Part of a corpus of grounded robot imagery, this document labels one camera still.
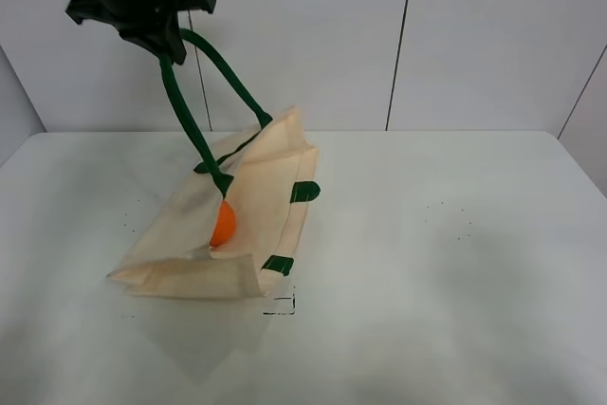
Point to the black left gripper finger holding handle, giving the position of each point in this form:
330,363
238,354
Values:
161,38

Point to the white linen bag green handles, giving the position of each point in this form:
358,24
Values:
266,173

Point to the orange fruit with stem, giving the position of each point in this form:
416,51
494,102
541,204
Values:
225,225

